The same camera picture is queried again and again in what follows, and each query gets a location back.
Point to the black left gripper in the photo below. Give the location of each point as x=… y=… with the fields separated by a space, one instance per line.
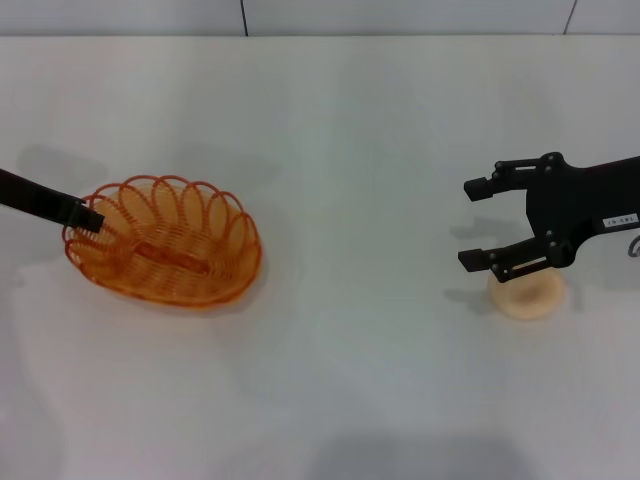
x=30 y=197

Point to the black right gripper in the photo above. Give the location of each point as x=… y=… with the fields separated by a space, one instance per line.
x=575 y=197

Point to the cream round doughnut bread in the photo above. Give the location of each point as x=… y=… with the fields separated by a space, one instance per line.
x=530 y=300

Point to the orange woven plastic basket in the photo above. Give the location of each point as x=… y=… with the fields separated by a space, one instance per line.
x=200 y=250

